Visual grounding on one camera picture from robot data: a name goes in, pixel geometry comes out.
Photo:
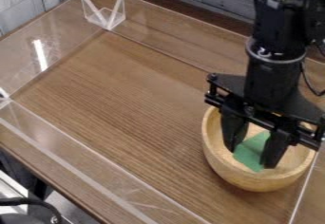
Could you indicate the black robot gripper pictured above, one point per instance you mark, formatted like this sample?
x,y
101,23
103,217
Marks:
x,y
265,98

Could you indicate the green rectangular block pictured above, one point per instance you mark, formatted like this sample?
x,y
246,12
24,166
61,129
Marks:
x,y
249,151

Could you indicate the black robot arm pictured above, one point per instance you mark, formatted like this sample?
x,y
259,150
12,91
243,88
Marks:
x,y
287,26

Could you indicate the brown wooden bowl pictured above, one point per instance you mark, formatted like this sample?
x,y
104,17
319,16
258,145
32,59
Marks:
x,y
269,179

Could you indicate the clear acrylic tray wall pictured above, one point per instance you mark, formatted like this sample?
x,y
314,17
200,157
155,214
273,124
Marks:
x,y
103,113

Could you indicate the clear acrylic corner bracket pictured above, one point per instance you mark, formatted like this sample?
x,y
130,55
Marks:
x,y
105,18

